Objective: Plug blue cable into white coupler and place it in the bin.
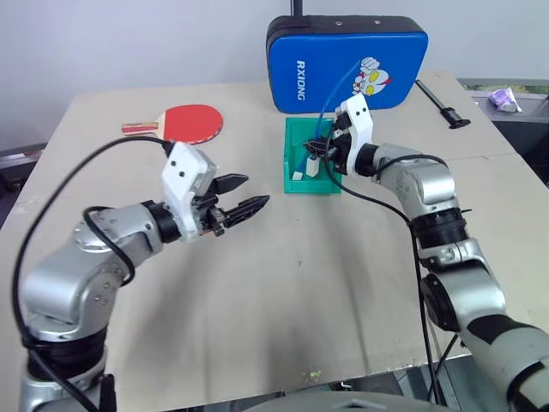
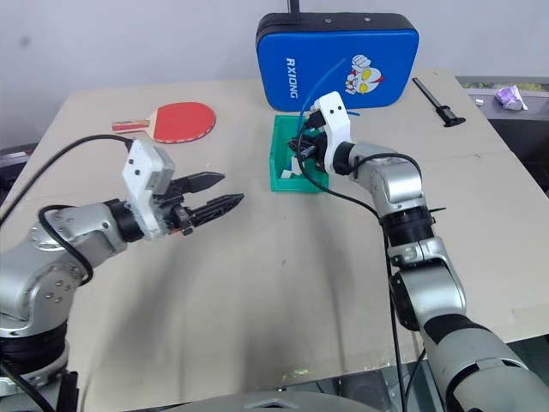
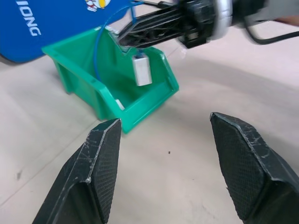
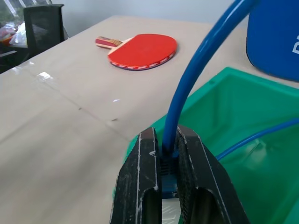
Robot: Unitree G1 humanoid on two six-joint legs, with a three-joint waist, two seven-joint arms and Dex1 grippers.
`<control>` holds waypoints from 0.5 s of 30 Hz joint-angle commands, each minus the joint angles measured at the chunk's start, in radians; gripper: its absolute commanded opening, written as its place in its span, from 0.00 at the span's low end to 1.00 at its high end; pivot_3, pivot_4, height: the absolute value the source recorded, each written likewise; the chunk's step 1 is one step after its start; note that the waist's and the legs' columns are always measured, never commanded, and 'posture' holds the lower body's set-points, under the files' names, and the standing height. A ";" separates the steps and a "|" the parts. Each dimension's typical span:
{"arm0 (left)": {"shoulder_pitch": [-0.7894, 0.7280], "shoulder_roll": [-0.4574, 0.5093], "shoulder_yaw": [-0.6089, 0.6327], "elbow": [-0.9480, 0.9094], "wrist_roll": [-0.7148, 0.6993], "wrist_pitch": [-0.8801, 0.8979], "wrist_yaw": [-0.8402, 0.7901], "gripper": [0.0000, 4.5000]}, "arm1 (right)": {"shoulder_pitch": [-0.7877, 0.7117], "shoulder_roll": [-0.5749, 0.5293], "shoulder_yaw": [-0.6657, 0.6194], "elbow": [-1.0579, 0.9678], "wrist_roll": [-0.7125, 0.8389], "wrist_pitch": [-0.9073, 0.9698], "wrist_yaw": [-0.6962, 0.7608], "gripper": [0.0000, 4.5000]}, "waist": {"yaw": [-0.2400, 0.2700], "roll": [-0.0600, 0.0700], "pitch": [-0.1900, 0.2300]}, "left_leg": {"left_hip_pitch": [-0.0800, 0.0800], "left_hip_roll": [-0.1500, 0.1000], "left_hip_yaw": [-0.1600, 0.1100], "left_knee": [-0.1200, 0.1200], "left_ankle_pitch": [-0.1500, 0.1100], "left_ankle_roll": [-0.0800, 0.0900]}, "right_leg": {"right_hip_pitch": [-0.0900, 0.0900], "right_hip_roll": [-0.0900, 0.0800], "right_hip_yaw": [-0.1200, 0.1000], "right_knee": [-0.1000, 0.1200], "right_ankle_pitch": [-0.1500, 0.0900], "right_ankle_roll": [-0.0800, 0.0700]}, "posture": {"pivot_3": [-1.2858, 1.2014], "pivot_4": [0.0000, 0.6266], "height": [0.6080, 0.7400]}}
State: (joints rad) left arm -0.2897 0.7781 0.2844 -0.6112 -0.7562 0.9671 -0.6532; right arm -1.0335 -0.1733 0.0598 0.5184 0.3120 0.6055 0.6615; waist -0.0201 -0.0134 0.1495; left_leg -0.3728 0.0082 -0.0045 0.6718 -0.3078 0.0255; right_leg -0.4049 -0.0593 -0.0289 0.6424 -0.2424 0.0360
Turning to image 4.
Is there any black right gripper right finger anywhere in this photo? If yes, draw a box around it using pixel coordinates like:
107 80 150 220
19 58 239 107
174 125 250 224

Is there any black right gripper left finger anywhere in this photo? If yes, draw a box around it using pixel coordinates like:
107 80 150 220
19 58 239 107
109 126 163 224

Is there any blue network cable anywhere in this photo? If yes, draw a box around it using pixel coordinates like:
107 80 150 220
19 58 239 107
159 0 299 199

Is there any green plastic bin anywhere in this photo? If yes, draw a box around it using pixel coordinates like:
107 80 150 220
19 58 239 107
111 67 299 224

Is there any red table tennis paddle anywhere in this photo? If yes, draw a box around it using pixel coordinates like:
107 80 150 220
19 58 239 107
95 34 178 70

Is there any blue round container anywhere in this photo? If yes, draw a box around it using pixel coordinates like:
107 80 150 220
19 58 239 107
246 0 299 83

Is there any black mesh office chair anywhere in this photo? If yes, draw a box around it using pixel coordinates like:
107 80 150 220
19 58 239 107
0 4 65 73

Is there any clear plastic bag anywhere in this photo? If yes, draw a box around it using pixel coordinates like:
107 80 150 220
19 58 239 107
8 22 29 48

